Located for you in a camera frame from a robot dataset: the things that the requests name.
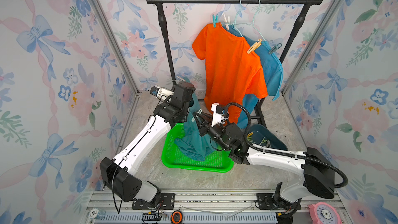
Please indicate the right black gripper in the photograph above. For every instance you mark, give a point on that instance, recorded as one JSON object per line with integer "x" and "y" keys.
{"x": 205, "y": 127}

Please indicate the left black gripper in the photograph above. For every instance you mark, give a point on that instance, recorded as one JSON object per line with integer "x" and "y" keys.
{"x": 174, "y": 89}

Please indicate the orange t-shirt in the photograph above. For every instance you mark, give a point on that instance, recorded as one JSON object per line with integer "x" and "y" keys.
{"x": 231, "y": 72}

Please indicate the dark teal clothespin bin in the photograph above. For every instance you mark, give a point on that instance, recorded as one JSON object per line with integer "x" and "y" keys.
{"x": 260, "y": 135}

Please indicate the bright teal clothespin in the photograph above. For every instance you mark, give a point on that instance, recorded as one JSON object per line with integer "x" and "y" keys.
{"x": 215, "y": 20}

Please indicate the white clothespin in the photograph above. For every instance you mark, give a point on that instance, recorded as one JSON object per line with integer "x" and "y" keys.
{"x": 226, "y": 21}

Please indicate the beige clothespin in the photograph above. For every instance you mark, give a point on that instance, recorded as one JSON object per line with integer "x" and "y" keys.
{"x": 255, "y": 46}

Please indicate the teal t-shirt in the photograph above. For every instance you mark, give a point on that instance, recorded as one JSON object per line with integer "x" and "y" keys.
{"x": 273, "y": 75}

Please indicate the light teal wire hanger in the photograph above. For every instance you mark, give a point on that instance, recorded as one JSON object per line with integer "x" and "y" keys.
{"x": 253, "y": 22}

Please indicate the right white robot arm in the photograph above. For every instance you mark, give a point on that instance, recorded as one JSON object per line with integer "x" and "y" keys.
{"x": 315, "y": 176}

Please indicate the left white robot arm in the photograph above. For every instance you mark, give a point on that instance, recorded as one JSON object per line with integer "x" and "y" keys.
{"x": 118, "y": 173}

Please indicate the green plastic tray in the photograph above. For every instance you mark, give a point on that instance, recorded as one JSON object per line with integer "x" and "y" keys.
{"x": 172, "y": 157}

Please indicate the pink round object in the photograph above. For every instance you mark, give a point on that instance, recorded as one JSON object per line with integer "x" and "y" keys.
{"x": 323, "y": 213}

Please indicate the black clothes rack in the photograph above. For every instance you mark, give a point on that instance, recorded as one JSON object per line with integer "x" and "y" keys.
{"x": 307, "y": 4}

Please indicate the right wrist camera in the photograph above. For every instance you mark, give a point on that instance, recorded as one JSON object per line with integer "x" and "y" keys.
{"x": 218, "y": 116}

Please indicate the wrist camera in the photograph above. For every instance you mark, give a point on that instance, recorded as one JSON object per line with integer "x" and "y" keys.
{"x": 218, "y": 116}
{"x": 160, "y": 92}

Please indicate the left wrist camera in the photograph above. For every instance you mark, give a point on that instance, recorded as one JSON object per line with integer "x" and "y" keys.
{"x": 160, "y": 92}

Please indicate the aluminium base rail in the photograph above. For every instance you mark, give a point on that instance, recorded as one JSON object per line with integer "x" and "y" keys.
{"x": 206, "y": 206}

